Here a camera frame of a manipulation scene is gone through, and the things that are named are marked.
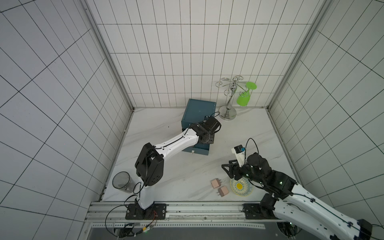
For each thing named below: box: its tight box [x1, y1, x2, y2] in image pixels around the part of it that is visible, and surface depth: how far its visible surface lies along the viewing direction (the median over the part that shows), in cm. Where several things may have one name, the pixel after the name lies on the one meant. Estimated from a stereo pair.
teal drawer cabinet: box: [181, 98, 217, 129], surface depth 92 cm
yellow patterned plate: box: [230, 177, 253, 197], surface depth 81 cm
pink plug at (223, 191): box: [216, 186, 229, 197], surface depth 80 cm
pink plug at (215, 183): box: [210, 178, 223, 189], surface depth 83 cm
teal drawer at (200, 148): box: [181, 143, 210, 156], surface depth 85 cm
